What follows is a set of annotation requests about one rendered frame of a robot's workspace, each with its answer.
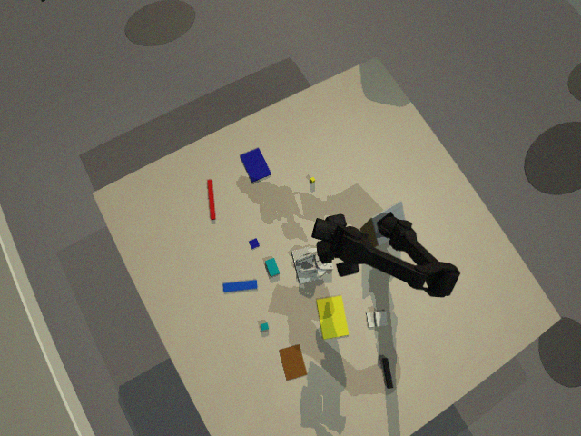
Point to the black rectangular bar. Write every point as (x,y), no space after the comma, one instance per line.
(387,373)

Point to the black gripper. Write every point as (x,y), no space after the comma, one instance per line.
(344,269)

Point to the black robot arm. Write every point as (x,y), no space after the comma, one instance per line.
(352,246)

